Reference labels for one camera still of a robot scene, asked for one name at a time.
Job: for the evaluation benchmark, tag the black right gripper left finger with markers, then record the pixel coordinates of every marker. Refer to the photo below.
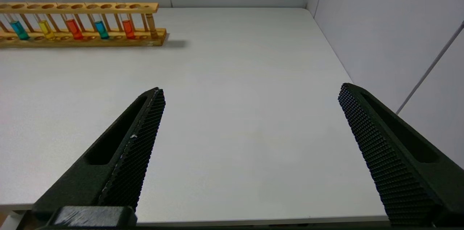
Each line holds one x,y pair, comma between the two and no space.
123,157

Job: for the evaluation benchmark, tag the red pigment test tube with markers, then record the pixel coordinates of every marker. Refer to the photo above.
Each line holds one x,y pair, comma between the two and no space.
74,29
128,29

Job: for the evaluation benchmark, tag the yellow pigment test tube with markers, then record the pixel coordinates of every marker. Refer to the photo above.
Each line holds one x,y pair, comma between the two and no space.
46,29

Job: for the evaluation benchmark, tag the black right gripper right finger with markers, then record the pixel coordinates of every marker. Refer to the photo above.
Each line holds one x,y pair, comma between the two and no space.
398,157

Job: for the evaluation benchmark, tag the wooden test tube rack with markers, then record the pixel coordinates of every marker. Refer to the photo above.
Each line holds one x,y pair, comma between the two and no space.
108,43

